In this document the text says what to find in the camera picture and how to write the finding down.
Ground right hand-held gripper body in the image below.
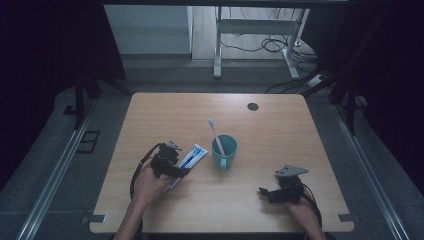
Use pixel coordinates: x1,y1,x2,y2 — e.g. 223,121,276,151
266,164,310,205

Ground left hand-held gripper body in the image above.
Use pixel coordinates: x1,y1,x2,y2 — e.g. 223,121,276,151
150,139,184,179

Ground blue and white toothpaste tube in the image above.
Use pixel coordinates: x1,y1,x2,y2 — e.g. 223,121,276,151
163,143,209,193

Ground teal cup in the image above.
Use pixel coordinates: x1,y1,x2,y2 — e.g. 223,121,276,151
211,134,239,171

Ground white toothbrush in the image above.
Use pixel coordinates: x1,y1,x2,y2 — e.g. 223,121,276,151
208,118,226,157

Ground person's right hand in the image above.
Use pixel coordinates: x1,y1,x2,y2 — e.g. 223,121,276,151
285,195,322,229

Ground person's left hand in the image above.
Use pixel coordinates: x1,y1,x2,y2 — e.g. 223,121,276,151
132,164,176,205

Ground black metal stand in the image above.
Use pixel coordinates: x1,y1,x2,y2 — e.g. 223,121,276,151
62,71,132,131
301,66,368,136

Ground white power strip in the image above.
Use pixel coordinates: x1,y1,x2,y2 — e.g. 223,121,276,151
305,73,326,89

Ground dark curtain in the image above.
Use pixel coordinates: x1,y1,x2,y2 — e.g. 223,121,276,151
328,0,424,198
0,0,127,192

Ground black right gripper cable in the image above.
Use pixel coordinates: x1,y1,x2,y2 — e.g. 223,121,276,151
301,183,324,228

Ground metal floor rail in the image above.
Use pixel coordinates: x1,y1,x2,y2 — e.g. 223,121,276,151
15,99,98,240
331,103,412,240

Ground black floor cables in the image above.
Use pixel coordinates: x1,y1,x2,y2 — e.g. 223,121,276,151
219,6,323,95

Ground white desk frame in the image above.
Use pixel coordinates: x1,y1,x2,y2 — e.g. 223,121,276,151
213,6,311,80

